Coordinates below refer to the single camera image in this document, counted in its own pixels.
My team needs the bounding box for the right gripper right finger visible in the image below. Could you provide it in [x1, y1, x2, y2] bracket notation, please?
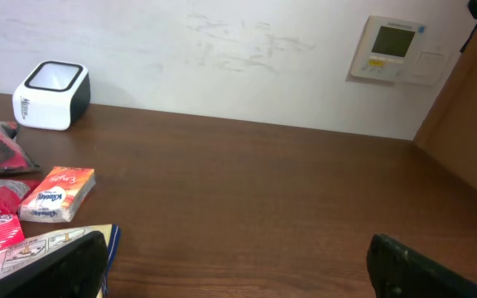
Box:
[366, 233, 477, 298]

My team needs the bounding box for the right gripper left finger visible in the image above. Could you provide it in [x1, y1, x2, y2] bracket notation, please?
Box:
[0, 231, 108, 298]

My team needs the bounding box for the orange tissue pack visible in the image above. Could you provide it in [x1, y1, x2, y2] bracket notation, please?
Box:
[17, 166, 96, 223]

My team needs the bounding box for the yellow white snack bag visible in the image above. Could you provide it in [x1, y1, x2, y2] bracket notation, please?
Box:
[0, 224, 121, 298]

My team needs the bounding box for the black red snack wrapper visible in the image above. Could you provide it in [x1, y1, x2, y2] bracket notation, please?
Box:
[0, 122, 40, 175]

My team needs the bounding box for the white barcode scanner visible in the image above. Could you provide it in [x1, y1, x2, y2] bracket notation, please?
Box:
[12, 60, 91, 131]

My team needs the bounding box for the wall thermostat panel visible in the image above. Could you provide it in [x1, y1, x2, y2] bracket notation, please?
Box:
[349, 16, 450, 85]

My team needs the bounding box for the black wall clip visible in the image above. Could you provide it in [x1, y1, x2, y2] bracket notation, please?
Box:
[467, 0, 477, 20]

